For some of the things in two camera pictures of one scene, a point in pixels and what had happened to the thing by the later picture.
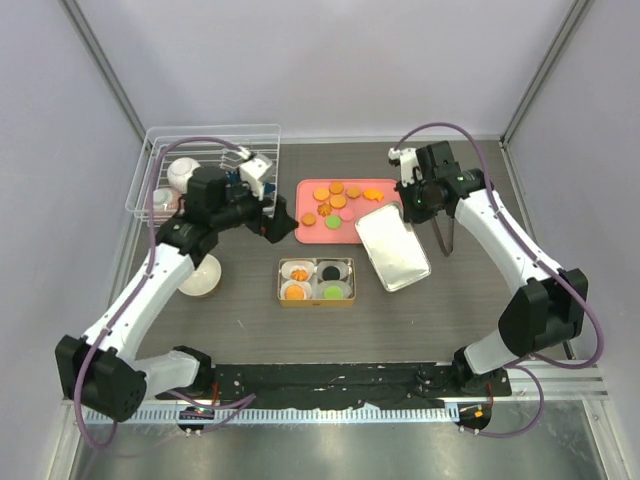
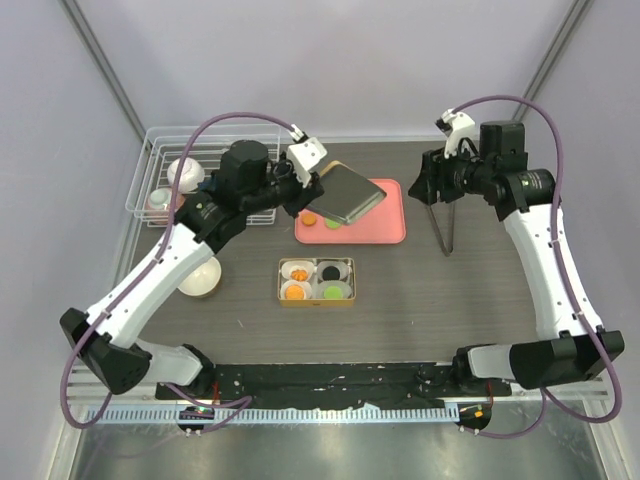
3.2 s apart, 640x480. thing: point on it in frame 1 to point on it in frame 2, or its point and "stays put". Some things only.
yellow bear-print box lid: [392, 247] to [347, 194]
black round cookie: [331, 273] stays put
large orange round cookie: [295, 292] stays put
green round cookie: [332, 292] stays put
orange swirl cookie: [299, 275] stays put
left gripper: [277, 226] to [304, 196]
